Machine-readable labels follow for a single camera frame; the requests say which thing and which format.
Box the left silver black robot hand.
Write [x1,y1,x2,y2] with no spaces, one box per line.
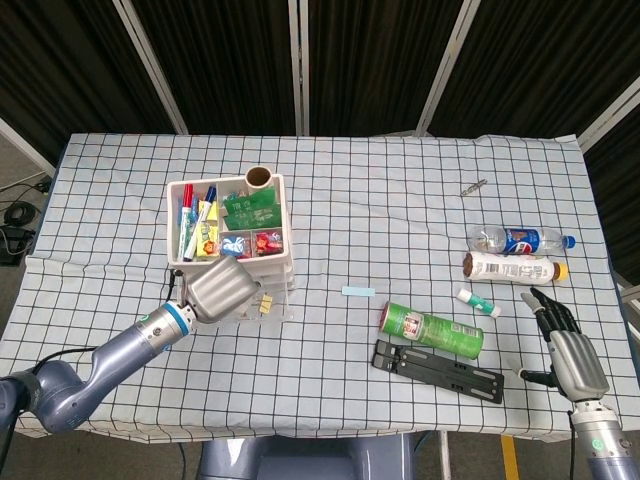
[182,254,264,324]

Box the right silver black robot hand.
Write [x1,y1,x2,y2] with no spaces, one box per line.
[509,287,612,403]

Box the clear plastic drawer with clips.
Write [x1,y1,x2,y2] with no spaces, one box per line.
[175,276,292,324]

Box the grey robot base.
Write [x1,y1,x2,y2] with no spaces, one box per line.
[196,433,417,480]

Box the white drawer organizer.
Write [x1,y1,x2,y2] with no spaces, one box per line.
[165,172,297,296]

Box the blue candy packet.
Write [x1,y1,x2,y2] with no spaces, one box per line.
[219,231,252,261]

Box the yellow snack packet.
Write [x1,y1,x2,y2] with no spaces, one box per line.
[195,199,222,259]

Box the blue cap whiteboard marker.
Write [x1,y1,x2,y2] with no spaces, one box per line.
[182,185,219,263]

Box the red candy packet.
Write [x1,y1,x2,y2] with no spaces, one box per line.
[251,229,285,257]

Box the green tea packet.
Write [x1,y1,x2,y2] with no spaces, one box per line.
[222,189,279,212]
[222,204,282,233]

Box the red cap whiteboard marker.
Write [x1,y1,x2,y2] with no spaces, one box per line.
[176,183,197,252]

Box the white green glue stick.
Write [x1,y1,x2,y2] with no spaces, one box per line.
[455,288,502,320]

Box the white label yellow cap bottle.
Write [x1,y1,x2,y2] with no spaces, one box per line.
[461,250,570,287]

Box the Pepsi plastic bottle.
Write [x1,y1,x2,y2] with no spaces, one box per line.
[467,225,578,255]

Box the black folding stand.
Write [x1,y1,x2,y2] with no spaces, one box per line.
[370,339,506,405]

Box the green chips can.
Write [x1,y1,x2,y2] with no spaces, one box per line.
[377,301,486,362]

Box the blue checkered tablecloth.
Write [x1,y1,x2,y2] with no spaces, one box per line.
[0,131,627,445]

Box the white table leg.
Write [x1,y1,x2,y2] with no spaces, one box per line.
[438,430,452,480]

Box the black power adapter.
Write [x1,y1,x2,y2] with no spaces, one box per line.
[0,224,37,267]

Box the black folding screen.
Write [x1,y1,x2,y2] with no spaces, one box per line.
[0,0,640,301]

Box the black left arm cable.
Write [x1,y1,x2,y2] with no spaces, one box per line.
[29,268,182,374]

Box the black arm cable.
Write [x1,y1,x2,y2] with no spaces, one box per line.
[29,268,182,374]
[566,409,582,480]

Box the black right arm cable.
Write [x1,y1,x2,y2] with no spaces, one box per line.
[566,409,582,480]

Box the black floor cable with plug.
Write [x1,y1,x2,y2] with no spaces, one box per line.
[0,171,54,197]

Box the coiled black floor cable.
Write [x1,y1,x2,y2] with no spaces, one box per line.
[3,200,43,228]

